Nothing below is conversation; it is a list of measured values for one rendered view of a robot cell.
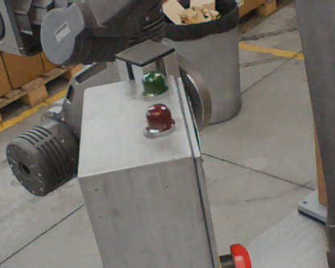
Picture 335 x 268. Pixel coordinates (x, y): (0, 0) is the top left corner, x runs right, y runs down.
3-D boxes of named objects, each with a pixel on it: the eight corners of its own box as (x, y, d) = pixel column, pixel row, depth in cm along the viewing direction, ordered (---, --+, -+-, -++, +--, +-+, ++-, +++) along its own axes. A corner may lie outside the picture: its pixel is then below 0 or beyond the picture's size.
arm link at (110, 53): (76, -1, 97) (47, -2, 93) (122, 5, 90) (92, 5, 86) (73, 60, 99) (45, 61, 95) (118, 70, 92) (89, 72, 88)
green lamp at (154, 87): (143, 103, 59) (138, 80, 58) (141, 91, 62) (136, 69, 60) (170, 97, 59) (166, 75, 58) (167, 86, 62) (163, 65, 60)
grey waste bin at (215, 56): (218, 135, 345) (202, 29, 314) (161, 119, 373) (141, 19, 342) (264, 101, 369) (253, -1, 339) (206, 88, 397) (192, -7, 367)
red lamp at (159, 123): (147, 139, 53) (141, 116, 52) (145, 125, 55) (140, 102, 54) (177, 134, 53) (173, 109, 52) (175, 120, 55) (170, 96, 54)
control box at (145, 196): (124, 345, 59) (75, 177, 50) (120, 232, 74) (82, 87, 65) (232, 325, 59) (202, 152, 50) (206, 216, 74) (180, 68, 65)
